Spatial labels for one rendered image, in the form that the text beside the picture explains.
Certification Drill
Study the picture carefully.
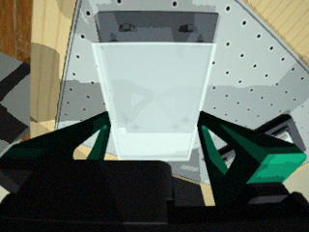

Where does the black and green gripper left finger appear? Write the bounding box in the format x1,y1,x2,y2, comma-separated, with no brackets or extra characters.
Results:
0,111,111,160

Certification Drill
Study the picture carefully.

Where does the white multi-well plate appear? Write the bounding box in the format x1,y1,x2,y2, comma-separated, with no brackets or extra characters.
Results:
225,131,293,168

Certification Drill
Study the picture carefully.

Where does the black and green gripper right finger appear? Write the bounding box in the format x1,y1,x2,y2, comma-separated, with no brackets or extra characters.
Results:
197,111,307,205

